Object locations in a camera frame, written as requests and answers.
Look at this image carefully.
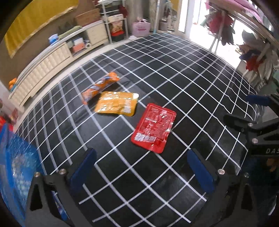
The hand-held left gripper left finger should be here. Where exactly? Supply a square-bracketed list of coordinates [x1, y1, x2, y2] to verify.
[26, 148, 97, 227]

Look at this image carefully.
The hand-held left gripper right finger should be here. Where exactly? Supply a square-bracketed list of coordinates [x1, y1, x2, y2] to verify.
[187, 149, 260, 227]

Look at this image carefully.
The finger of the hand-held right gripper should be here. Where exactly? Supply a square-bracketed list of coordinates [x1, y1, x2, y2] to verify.
[223, 115, 279, 137]
[247, 93, 279, 107]

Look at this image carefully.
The red snack packet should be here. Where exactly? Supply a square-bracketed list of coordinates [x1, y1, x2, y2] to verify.
[131, 103, 177, 154]

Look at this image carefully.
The blue plastic basket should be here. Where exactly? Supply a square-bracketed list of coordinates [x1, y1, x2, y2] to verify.
[0, 124, 68, 226]

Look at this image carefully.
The clothes rack with clothes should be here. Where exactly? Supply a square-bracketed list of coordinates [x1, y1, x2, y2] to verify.
[204, 0, 279, 92]

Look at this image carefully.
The yellow snack packet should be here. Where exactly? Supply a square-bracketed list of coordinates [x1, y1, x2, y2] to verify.
[94, 91, 139, 117]

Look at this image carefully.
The long orange snack packet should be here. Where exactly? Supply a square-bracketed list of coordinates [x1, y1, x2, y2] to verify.
[82, 72, 120, 105]

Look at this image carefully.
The black white-grid blanket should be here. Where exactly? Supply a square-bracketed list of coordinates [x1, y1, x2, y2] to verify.
[14, 33, 260, 227]

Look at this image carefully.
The cream tufted cabinet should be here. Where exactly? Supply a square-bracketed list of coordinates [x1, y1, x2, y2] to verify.
[9, 21, 109, 107]

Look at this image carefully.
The orange box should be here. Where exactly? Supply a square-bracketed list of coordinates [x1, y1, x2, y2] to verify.
[71, 42, 85, 53]

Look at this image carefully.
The blue and white packet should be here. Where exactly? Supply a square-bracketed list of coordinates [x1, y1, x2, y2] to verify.
[48, 34, 60, 45]

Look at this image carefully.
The pink bag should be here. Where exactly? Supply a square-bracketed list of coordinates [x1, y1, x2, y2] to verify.
[132, 19, 151, 38]

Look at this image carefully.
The red storage box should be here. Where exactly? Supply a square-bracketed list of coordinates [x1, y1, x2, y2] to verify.
[110, 31, 126, 42]

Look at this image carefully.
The green folded cloth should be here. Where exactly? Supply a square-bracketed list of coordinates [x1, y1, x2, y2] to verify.
[58, 26, 82, 40]

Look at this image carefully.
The printed snack box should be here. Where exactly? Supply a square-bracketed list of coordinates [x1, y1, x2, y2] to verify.
[108, 14, 125, 33]

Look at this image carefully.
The white metal rack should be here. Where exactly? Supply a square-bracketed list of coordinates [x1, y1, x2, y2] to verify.
[98, 0, 129, 44]

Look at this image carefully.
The cardboard box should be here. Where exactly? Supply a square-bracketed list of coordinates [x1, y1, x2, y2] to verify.
[74, 9, 102, 27]

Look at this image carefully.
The yellow curtain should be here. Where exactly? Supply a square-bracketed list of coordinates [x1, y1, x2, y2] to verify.
[4, 0, 79, 59]

